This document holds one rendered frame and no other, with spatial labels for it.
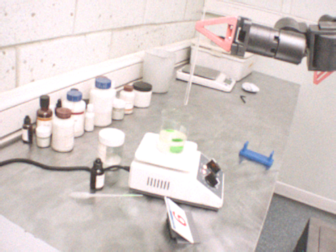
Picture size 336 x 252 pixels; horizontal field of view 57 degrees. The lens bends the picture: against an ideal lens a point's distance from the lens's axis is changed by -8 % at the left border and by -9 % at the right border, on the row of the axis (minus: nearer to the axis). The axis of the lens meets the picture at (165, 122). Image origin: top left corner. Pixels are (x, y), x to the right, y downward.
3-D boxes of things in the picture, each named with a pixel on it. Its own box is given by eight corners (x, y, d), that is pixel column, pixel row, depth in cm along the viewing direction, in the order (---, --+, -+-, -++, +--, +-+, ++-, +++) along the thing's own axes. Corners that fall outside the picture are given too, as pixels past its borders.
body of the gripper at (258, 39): (241, 18, 55) (283, 29, 53) (241, 16, 64) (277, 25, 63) (233, 55, 57) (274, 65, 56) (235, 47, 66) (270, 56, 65)
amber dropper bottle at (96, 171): (86, 187, 69) (88, 159, 66) (92, 180, 72) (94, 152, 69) (100, 191, 69) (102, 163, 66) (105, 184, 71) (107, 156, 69)
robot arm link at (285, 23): (342, 27, 52) (336, 72, 57) (331, 8, 61) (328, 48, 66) (274, 26, 56) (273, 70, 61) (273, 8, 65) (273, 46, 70)
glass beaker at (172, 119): (156, 141, 75) (163, 105, 72) (185, 146, 75) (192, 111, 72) (153, 156, 69) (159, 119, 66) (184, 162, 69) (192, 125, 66)
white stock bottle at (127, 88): (115, 108, 110) (119, 83, 106) (128, 107, 112) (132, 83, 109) (121, 115, 106) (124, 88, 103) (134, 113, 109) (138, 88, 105)
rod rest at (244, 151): (273, 162, 93) (277, 151, 92) (270, 167, 91) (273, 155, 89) (241, 149, 98) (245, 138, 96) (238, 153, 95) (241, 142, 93)
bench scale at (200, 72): (229, 94, 146) (231, 83, 144) (174, 79, 152) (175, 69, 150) (235, 84, 163) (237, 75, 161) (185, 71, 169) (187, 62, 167)
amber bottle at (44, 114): (34, 132, 87) (35, 94, 82) (50, 130, 89) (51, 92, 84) (37, 140, 83) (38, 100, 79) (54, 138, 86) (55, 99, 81)
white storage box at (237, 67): (255, 72, 195) (261, 48, 189) (239, 84, 164) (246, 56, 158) (208, 58, 206) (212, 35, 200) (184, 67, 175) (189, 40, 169)
